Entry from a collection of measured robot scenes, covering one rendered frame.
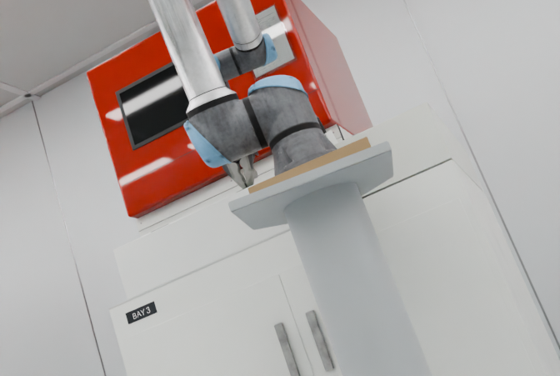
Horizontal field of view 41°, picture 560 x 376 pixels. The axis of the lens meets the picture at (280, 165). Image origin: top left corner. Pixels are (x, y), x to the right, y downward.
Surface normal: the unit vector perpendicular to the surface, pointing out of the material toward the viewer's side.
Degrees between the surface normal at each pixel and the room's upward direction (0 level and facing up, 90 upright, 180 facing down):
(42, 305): 90
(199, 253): 90
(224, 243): 90
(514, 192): 90
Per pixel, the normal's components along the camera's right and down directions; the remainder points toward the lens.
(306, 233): -0.65, 0.00
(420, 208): -0.37, -0.16
